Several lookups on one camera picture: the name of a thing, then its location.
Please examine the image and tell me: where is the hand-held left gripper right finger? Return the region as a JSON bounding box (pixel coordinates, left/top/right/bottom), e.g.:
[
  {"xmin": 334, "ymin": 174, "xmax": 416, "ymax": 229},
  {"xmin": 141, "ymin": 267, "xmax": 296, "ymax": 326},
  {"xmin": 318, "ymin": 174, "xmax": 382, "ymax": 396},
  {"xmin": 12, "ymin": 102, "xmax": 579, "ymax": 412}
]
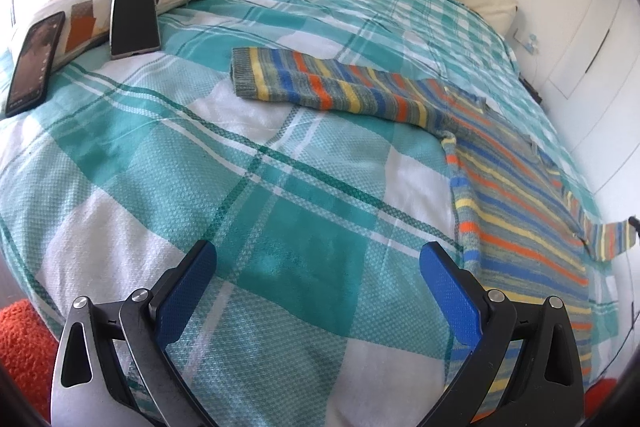
[{"xmin": 419, "ymin": 242, "xmax": 586, "ymax": 427}]

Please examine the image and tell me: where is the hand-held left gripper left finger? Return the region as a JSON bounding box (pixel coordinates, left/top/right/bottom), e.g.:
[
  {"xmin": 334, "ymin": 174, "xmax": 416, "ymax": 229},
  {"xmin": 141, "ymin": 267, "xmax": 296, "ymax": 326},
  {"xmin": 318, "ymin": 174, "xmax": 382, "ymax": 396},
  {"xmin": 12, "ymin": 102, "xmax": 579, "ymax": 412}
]
[{"xmin": 50, "ymin": 240, "xmax": 218, "ymax": 427}]

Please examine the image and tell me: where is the striped knit sweater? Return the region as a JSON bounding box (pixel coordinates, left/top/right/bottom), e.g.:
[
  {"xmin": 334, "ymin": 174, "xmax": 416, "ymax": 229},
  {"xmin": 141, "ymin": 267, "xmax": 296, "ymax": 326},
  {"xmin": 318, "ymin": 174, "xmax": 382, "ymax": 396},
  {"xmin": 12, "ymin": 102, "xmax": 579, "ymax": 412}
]
[{"xmin": 230, "ymin": 47, "xmax": 640, "ymax": 408}]

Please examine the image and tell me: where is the teal plaid bed blanket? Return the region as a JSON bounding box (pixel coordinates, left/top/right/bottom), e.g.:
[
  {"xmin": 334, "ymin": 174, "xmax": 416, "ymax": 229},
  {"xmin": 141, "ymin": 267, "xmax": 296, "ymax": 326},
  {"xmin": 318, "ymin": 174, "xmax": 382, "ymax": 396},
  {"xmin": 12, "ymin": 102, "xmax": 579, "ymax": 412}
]
[{"xmin": 0, "ymin": 0, "xmax": 624, "ymax": 427}]

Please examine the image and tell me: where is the dark nightstand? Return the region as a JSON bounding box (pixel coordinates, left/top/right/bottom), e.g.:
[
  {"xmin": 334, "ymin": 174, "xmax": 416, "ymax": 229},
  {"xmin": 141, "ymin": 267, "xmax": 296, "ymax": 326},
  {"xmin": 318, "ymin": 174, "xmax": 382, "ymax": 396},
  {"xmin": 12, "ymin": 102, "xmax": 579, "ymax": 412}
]
[{"xmin": 520, "ymin": 77, "xmax": 545, "ymax": 106}]

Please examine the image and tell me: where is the white wardrobe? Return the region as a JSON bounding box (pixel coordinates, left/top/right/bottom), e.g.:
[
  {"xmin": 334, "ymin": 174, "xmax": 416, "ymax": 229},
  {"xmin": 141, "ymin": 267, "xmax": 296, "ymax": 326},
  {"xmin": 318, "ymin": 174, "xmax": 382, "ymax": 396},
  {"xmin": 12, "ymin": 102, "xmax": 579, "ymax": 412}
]
[{"xmin": 544, "ymin": 0, "xmax": 640, "ymax": 220}]

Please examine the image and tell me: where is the black smartphone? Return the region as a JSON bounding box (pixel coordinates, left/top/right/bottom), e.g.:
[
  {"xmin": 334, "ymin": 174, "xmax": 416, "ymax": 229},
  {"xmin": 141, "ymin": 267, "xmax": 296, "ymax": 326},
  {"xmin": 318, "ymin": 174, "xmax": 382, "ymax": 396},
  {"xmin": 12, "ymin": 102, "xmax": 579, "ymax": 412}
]
[{"xmin": 4, "ymin": 11, "xmax": 67, "ymax": 118}]

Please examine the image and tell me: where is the grey smartphone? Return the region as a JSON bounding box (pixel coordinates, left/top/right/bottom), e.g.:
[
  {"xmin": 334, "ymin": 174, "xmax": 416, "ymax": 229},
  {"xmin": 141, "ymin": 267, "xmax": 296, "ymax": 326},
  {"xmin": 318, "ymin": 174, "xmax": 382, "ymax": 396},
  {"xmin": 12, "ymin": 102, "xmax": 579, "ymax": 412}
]
[{"xmin": 109, "ymin": 0, "xmax": 162, "ymax": 60}]

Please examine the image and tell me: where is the white wall socket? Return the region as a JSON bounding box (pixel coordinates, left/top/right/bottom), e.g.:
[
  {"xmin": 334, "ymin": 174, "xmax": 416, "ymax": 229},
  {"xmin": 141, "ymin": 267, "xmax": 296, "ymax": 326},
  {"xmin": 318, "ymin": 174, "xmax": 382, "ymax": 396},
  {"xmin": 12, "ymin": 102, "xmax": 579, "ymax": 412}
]
[{"xmin": 514, "ymin": 29, "xmax": 544, "ymax": 56}]

